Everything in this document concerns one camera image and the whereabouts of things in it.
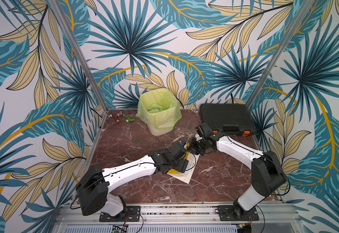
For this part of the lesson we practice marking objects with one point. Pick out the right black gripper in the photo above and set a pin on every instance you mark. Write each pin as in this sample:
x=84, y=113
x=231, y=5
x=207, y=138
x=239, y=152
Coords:
x=198, y=144

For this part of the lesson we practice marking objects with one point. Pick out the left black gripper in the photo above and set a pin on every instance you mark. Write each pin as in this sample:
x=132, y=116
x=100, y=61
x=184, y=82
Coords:
x=182, y=165

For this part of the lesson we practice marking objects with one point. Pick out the yellow cartoon cover book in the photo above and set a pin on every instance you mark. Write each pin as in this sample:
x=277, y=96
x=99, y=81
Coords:
x=187, y=166

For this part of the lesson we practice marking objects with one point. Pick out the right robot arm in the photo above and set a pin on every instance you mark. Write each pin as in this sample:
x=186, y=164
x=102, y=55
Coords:
x=267, y=175

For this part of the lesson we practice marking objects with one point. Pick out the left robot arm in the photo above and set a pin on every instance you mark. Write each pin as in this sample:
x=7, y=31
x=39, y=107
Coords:
x=95, y=187

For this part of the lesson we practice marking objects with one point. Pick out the white plastic trash bin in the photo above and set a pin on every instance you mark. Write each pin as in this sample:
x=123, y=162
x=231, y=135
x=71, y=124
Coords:
x=159, y=116

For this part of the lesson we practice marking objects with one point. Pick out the black tool case orange latches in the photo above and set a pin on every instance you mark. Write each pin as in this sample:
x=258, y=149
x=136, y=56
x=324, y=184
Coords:
x=230, y=118

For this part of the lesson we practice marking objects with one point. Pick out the green plastic bin liner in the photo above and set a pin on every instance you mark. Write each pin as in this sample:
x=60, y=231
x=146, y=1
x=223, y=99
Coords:
x=157, y=109

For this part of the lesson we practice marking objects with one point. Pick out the right aluminium frame post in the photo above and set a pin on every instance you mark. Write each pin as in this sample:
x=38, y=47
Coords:
x=302, y=11

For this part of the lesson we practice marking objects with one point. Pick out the aluminium frame post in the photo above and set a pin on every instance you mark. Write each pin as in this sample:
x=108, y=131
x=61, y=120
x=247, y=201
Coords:
x=62, y=20
x=302, y=11

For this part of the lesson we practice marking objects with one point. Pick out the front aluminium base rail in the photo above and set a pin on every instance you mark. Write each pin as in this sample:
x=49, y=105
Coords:
x=271, y=217

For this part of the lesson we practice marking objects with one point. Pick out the left aluminium frame post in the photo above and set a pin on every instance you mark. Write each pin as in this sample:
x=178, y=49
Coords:
x=62, y=20

